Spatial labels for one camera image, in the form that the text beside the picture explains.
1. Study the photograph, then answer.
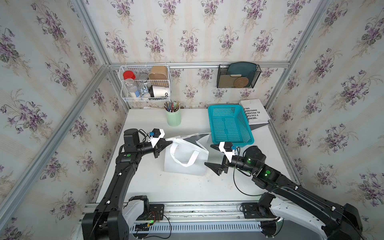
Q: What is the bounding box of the white insulated delivery bag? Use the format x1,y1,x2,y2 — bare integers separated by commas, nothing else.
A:
164,133,210,176

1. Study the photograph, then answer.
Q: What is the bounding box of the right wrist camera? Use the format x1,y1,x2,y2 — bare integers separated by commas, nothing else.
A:
219,142,237,163

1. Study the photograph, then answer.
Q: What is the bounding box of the white paper cup black lid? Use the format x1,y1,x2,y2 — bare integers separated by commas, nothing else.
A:
149,86,170,98

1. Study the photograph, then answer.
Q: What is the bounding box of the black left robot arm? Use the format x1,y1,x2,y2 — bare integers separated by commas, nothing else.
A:
82,129,172,240

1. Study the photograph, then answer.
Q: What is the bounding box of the green pencil cup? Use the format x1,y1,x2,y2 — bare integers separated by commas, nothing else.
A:
164,101,181,127

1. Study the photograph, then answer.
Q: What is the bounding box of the clear glass jar blue label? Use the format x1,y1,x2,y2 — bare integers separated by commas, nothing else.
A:
125,78,141,98

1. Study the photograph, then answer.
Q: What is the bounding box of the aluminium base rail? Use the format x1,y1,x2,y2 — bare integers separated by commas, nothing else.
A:
82,199,326,224

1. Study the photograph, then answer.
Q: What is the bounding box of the white book black lettering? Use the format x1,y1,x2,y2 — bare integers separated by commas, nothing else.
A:
240,99,271,125

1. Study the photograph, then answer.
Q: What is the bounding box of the white wire wall basket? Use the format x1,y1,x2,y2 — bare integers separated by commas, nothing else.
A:
119,64,171,103

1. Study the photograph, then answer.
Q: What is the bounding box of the round woven rattan coaster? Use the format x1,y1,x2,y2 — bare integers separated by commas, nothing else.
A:
234,77,249,88

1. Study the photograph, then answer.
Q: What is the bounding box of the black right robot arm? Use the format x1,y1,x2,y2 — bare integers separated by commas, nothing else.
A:
205,142,363,240

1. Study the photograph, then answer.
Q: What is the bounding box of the red lid jar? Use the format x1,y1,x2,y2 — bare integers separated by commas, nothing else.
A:
123,71,136,80

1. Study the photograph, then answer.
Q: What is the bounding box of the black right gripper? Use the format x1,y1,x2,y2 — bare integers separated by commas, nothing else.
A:
205,141,258,176

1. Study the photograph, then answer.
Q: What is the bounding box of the black mesh wall organizer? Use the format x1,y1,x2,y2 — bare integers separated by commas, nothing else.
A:
217,62,262,89

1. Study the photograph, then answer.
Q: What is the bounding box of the teal plastic basket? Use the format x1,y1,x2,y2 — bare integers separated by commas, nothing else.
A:
208,105,254,148

